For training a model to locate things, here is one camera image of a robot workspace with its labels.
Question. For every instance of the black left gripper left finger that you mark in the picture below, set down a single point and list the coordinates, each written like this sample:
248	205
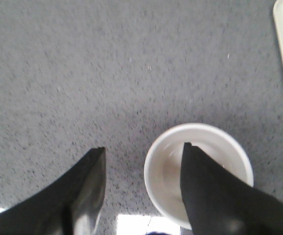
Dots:
69	206

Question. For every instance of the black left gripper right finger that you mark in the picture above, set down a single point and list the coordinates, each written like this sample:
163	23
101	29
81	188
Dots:
218	203

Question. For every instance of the white smiley mug black handle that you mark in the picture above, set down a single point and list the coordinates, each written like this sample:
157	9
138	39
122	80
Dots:
162	167

